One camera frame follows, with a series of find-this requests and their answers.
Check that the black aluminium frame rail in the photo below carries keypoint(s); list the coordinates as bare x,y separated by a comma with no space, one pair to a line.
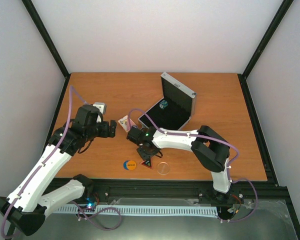
114,189

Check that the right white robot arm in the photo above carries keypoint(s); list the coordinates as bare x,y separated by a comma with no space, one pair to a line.
211,150

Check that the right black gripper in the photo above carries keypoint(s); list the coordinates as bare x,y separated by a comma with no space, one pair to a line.
144,156

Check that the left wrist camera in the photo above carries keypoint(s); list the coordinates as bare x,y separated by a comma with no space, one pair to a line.
99,107

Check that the orange blue round button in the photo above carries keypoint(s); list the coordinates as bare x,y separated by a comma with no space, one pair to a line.
129,165

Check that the aluminium poker case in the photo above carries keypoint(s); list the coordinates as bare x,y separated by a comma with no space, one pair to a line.
181,106

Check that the white slotted cable duct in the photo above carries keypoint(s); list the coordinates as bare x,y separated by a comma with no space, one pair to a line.
153,211

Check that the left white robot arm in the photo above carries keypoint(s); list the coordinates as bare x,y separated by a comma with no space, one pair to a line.
27,207

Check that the clear round dealer button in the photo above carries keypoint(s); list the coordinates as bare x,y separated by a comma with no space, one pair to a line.
163,168

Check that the playing card deck box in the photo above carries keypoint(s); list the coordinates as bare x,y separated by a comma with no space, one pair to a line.
126,123

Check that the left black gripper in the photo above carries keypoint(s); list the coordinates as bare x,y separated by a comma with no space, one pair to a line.
105,132

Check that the red black triangular button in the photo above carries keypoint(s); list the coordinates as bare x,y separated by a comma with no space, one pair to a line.
147,163

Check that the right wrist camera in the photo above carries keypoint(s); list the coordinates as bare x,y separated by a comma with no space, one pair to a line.
134,135

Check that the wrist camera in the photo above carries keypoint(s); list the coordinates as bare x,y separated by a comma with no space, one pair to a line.
99,107
134,135

